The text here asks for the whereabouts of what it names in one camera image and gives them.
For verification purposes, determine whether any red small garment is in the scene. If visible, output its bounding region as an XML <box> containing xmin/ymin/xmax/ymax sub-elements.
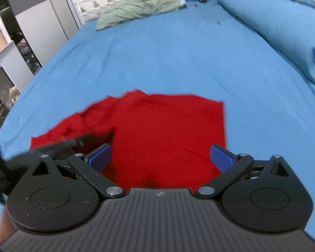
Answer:
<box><xmin>30</xmin><ymin>89</ymin><xmax>228</xmax><ymax>189</ymax></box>

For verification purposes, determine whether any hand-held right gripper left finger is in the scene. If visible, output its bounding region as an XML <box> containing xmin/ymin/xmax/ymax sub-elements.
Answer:
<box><xmin>25</xmin><ymin>143</ymin><xmax>126</xmax><ymax>199</ymax></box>

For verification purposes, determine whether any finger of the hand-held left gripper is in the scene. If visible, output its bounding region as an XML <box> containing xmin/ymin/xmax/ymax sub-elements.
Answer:
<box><xmin>5</xmin><ymin>133</ymin><xmax>98</xmax><ymax>163</ymax></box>

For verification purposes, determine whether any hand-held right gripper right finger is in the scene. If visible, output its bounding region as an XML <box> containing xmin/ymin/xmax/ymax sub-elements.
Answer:
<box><xmin>195</xmin><ymin>144</ymin><xmax>296</xmax><ymax>199</ymax></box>

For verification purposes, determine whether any white desk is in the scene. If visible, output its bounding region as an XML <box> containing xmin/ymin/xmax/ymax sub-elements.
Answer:
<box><xmin>0</xmin><ymin>41</ymin><xmax>35</xmax><ymax>109</ymax></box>

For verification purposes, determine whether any person's left forearm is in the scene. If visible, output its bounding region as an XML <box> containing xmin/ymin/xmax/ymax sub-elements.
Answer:
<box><xmin>0</xmin><ymin>209</ymin><xmax>17</xmax><ymax>245</ymax></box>

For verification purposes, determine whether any green pillow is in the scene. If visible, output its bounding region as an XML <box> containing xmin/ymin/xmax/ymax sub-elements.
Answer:
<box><xmin>96</xmin><ymin>0</ymin><xmax>186</xmax><ymax>31</ymax></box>

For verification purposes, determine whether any blue bolster pillow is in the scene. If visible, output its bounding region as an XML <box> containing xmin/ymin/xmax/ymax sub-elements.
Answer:
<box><xmin>183</xmin><ymin>0</ymin><xmax>315</xmax><ymax>93</ymax></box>

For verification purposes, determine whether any grey and white wardrobe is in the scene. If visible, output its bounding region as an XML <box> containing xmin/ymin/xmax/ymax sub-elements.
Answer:
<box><xmin>0</xmin><ymin>0</ymin><xmax>81</xmax><ymax>68</ymax></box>

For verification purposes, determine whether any blue bed sheet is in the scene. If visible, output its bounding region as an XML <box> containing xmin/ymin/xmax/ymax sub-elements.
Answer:
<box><xmin>0</xmin><ymin>0</ymin><xmax>315</xmax><ymax>245</ymax></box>

